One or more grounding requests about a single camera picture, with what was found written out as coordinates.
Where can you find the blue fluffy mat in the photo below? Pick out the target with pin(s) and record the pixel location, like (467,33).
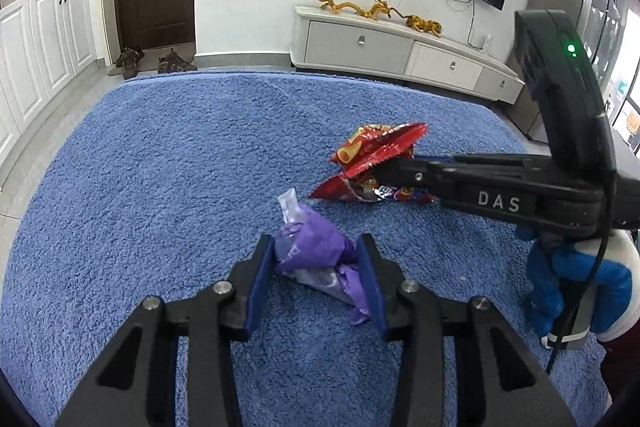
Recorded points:
(150,207)

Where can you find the white wall cupboards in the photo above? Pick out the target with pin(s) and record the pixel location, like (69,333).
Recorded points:
(40,42)

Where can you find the golden tiger figurine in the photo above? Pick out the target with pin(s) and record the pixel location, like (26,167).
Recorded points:
(425,25)

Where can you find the purple wrapper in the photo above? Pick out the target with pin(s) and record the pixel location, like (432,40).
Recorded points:
(315,237)

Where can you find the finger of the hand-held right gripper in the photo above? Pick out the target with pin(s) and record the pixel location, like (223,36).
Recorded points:
(417,177)

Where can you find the person's right hand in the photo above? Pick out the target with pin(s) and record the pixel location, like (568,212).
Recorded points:
(550,267)

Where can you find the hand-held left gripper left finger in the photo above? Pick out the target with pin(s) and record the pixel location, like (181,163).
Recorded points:
(261,287)

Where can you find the red snack packet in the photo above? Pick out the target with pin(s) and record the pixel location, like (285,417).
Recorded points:
(370,142)

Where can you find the white remote control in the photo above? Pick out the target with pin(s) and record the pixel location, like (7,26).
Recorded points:
(487,42)

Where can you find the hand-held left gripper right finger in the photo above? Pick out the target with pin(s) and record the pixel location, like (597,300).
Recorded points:
(372,292)

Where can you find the white television cabinet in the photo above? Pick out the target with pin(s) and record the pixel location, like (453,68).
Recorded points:
(350,44)

